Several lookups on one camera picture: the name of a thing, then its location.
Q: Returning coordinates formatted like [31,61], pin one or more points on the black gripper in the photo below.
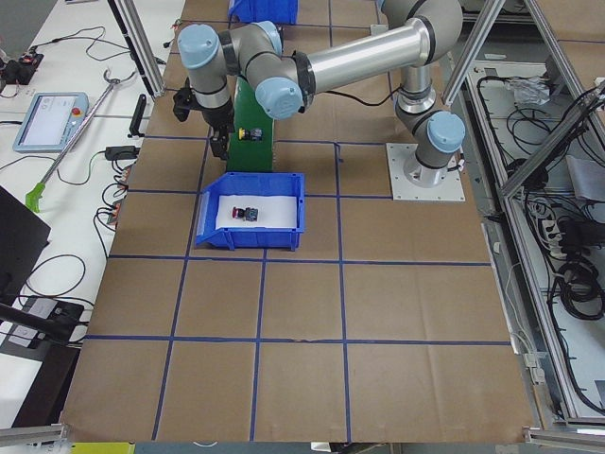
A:
[217,118]

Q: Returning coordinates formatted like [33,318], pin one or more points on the yellow push button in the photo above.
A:
[254,134]

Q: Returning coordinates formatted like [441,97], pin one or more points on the red push button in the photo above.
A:
[248,214]

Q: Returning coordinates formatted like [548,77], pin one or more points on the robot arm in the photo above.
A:
[419,33]

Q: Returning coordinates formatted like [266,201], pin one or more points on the green conveyor belt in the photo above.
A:
[249,156]

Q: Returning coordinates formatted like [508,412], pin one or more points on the blue bin left side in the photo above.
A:
[255,184]

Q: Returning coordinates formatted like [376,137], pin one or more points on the blue bin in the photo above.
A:
[255,184]
[276,11]

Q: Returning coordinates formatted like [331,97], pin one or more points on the white foam pad left bin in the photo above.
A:
[272,211]

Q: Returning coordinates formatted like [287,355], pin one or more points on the black power adapter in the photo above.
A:
[117,153]

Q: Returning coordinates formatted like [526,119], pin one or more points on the blue bin right side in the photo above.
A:
[276,11]

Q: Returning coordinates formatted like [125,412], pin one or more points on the teach pendant tablet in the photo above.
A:
[50,122]

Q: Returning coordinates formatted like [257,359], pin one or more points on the metal reacher grabber tool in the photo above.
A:
[33,197]

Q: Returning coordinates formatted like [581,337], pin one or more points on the aluminium frame post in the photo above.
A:
[132,30]

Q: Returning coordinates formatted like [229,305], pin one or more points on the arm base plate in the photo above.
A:
[411,181]

